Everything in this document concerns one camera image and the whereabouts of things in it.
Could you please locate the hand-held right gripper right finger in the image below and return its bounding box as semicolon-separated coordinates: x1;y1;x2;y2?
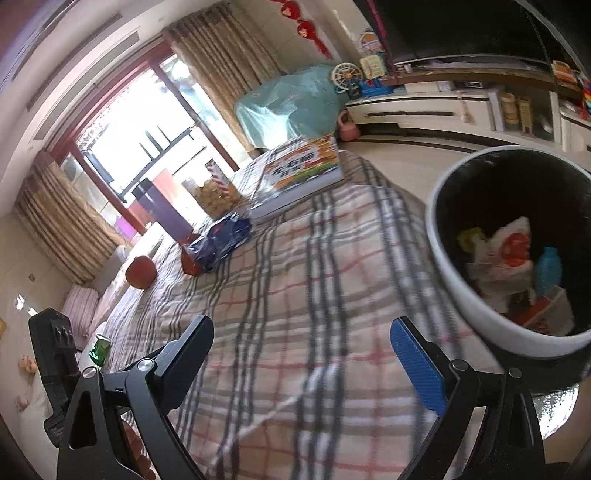
390;316;548;480

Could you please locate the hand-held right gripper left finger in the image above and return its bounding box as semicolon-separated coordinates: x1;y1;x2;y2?
55;315;215;480

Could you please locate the white bin with black bag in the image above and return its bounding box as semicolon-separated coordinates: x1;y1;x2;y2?
425;145;591;439

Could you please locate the red and white carton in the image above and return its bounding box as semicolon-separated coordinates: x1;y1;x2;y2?
519;285;575;337

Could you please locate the green drink can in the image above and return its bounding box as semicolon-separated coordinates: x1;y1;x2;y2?
89;335;112;365

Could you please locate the pink striped cushion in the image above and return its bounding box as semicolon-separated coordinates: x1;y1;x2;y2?
62;284;100;337

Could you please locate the red snack packet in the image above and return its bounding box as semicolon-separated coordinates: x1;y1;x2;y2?
181;235;208;276

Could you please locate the orange ball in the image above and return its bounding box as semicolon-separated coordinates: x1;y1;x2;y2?
126;255;157;291

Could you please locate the plaid blanket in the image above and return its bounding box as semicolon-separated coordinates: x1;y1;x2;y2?
78;150;490;480

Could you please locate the yellow wrapper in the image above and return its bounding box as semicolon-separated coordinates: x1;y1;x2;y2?
457;227;485;252

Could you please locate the dark blue snack packet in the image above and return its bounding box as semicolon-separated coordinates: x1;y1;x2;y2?
191;213;252;273

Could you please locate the beige striped curtain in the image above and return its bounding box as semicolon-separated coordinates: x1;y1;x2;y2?
14;152;134;284
164;0;287;153

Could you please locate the dark floor appliance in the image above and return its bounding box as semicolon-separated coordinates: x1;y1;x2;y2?
133;178;194;241

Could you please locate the clear bag of biscuits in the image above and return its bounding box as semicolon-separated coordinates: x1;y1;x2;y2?
191;159;243;217

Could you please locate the thick orange children's book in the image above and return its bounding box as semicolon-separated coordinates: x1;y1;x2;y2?
249;135;345;220

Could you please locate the red framed glass door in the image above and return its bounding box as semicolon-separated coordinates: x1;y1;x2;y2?
51;37;241;241

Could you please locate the pink kettlebell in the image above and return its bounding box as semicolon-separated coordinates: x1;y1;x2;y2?
338;110;360;140

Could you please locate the white television cabinet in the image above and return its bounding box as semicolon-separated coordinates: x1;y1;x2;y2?
344;69;591;153

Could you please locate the stack of round tins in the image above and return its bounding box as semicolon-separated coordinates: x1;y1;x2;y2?
501;92;517;130

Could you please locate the blue toy vehicle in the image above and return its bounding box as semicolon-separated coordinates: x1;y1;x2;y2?
358;78;393;99

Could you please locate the teal dust cover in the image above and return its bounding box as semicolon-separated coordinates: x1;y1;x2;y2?
235;65;352;151

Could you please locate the white ferris wheel toy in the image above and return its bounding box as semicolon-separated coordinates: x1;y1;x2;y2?
331;61;363;95

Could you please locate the green toy telephone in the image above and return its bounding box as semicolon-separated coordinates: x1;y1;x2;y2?
360;54;387;80

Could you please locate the colourful picture book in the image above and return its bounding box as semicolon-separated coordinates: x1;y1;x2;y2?
551;60;580;86

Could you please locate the black television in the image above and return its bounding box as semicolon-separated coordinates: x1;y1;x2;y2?
353;0;591;63

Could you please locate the red hanging knot decoration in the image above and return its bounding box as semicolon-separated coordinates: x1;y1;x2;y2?
272;0;333;58

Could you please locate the house-shaped wall sticker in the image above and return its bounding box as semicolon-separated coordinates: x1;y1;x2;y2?
358;28;382;54

